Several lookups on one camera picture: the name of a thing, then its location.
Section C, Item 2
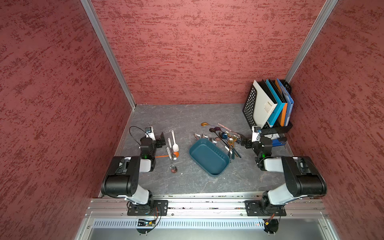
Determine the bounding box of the orange handled spoon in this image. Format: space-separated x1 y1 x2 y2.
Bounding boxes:
156 152 180 158

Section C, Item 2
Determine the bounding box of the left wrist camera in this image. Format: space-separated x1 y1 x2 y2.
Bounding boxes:
145 127 156 141

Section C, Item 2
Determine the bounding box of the right corner aluminium post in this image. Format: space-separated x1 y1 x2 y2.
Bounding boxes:
285 0 338 83

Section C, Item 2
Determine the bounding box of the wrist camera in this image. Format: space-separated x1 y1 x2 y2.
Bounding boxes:
252 126 262 142
145 127 156 141

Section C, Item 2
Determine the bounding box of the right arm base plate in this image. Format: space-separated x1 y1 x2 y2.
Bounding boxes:
245 201 287 218

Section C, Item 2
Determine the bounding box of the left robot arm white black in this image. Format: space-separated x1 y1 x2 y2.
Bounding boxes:
101 133 166 207

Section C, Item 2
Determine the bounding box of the orange folder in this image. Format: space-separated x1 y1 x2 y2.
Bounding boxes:
275 79 288 127

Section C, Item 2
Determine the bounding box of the aluminium front rail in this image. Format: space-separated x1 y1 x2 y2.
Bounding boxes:
85 193 330 220

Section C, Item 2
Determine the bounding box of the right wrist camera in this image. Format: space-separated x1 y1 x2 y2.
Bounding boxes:
252 126 262 142

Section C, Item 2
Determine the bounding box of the corner aluminium post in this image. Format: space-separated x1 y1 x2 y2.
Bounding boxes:
285 0 338 83
81 0 137 111

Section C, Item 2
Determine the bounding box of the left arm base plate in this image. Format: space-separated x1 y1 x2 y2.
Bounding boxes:
127 200 169 217

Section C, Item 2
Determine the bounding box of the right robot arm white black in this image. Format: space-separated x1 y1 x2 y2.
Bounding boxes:
241 136 328 210

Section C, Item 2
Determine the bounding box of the copper bowl spoon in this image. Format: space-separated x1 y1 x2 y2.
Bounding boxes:
170 161 178 174

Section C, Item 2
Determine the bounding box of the purple iridescent spoon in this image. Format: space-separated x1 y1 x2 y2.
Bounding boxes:
209 127 228 140

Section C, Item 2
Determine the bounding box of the gold spoon at back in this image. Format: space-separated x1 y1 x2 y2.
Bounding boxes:
201 122 216 128

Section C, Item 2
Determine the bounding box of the perforated cable tray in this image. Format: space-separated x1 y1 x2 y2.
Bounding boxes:
93 218 265 230

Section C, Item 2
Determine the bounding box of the teal folder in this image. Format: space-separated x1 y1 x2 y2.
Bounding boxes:
266 80 286 127

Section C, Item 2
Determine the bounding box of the blue folder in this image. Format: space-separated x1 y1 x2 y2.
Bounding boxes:
277 79 294 126

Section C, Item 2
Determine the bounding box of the left corner aluminium post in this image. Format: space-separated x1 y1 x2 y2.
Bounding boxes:
81 0 137 111

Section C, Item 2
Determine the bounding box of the white plastic spoon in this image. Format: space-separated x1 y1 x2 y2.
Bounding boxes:
171 130 180 152

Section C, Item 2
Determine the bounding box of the black mesh file rack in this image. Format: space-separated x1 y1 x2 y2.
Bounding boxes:
243 79 294 135

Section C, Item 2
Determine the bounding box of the white folder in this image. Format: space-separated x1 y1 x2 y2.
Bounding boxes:
252 81 276 128

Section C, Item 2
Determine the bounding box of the teal plastic storage box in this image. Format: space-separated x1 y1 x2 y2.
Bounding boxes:
189 139 230 177

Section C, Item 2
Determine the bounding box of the gold spoon teal handle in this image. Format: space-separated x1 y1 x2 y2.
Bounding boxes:
228 138 235 160

